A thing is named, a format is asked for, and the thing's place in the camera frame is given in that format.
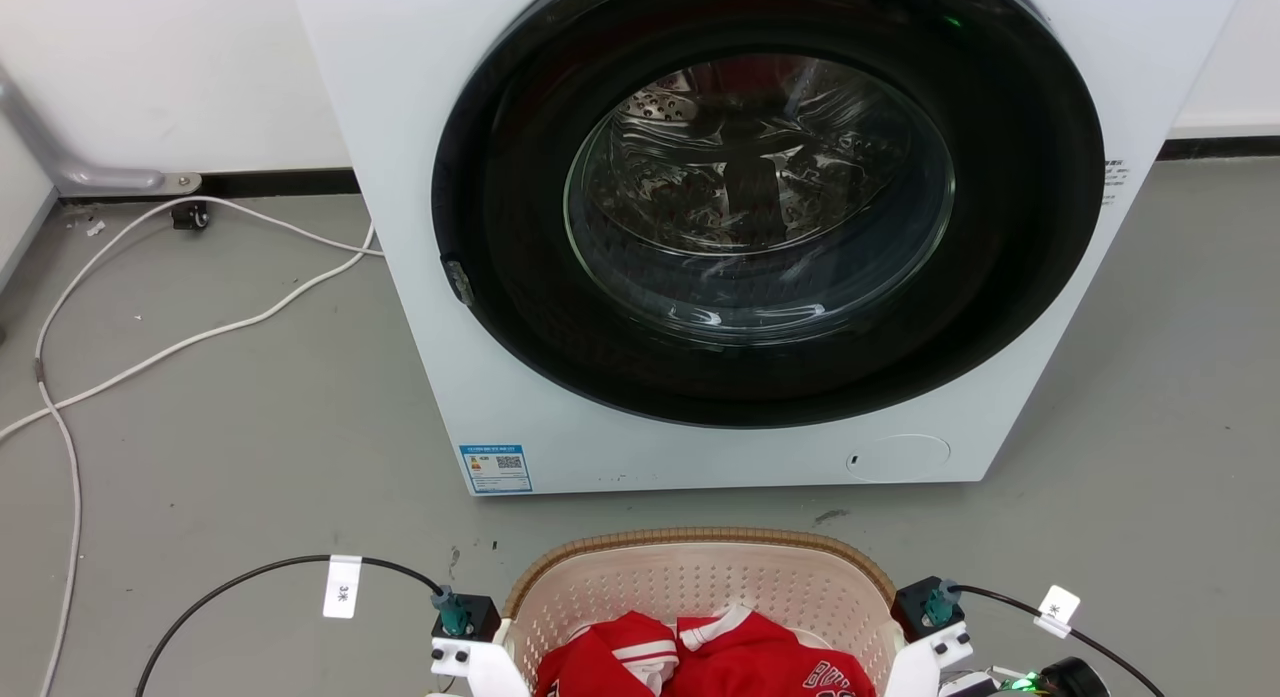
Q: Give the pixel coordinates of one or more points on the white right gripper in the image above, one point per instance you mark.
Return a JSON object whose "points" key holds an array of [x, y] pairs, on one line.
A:
{"points": [[925, 662]]}

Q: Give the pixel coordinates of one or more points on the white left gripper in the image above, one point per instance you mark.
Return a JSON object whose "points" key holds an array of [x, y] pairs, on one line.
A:
{"points": [[485, 667]]}

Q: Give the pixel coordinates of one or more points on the beige perforated laundry basket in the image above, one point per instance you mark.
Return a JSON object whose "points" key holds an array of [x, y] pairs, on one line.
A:
{"points": [[700, 577]]}

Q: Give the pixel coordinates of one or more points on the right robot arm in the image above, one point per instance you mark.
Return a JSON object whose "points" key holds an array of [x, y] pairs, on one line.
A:
{"points": [[1050, 680]]}

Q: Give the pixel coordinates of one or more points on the red garment white stripes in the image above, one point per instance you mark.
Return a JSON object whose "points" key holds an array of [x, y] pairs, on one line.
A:
{"points": [[610, 662]]}

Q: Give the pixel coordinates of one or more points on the red printed jersey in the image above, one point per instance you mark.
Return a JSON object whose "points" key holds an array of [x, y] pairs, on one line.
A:
{"points": [[750, 662]]}

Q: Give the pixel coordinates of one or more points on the blue energy label sticker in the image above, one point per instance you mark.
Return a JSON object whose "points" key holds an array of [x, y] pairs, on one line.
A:
{"points": [[495, 468]]}

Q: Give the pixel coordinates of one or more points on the white front-load washing machine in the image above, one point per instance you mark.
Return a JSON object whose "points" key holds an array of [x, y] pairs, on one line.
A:
{"points": [[420, 307]]}

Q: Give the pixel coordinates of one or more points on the black round washer door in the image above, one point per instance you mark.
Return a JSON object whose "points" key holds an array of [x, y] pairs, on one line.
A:
{"points": [[1010, 237]]}

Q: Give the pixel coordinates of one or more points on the small printed side sticker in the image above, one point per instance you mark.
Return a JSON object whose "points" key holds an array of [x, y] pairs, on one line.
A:
{"points": [[1114, 181]]}

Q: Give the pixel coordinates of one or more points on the grey metal floor pipe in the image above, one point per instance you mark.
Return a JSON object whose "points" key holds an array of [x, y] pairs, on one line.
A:
{"points": [[40, 142]]}

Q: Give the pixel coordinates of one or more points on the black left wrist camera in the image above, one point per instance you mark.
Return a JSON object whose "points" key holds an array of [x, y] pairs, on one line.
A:
{"points": [[470, 617]]}

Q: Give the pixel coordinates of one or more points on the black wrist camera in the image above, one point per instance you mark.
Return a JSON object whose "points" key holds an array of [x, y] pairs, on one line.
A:
{"points": [[925, 605], [470, 617]]}

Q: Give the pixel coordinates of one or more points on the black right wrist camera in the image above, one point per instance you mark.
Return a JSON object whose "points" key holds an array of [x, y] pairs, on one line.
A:
{"points": [[925, 605]]}

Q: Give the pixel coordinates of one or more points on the small black floor bracket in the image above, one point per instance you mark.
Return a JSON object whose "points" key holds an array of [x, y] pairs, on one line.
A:
{"points": [[189, 216]]}

